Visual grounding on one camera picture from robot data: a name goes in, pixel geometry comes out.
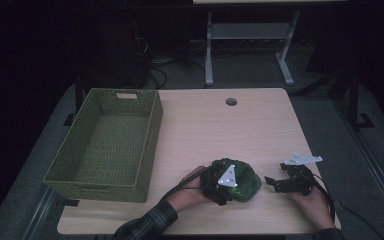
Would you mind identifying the green woven basket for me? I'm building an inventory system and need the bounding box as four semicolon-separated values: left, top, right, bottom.
43;87;164;203

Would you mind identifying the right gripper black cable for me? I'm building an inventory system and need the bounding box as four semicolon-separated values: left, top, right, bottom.
311;173;336;222

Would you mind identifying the grey metal stand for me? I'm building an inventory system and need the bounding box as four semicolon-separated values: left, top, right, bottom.
204;10;301;87

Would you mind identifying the person's left hand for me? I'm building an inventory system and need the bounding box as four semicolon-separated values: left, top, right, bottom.
165;165;212;213

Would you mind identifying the person's right hand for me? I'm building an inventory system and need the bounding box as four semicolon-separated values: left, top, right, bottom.
283;185;336;232

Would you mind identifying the tangle of floor cables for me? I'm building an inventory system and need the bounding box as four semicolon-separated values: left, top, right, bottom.
132;35;208;90

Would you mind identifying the black metal stand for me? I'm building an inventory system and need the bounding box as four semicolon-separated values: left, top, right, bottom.
296;66;376;132

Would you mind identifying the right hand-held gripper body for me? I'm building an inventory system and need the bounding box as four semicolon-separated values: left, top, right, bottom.
279;152;324;197

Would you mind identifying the green dinosaur plush garment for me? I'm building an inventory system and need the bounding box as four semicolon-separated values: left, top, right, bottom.
210;157;263;204

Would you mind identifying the black floor cable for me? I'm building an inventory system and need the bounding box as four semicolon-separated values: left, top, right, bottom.
338;199;384;240

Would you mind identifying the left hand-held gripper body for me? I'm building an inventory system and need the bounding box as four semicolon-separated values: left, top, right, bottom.
199;163;240;207

